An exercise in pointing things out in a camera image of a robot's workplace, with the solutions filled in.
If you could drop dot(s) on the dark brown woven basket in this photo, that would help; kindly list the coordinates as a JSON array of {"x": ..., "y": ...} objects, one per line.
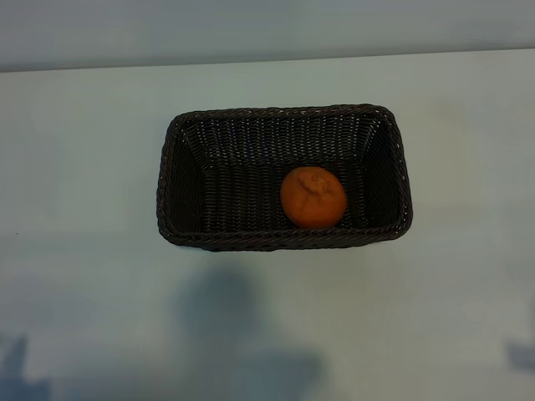
[{"x": 234, "y": 200}]

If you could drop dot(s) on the orange fruit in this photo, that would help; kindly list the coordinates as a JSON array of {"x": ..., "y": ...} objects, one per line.
[{"x": 313, "y": 200}]

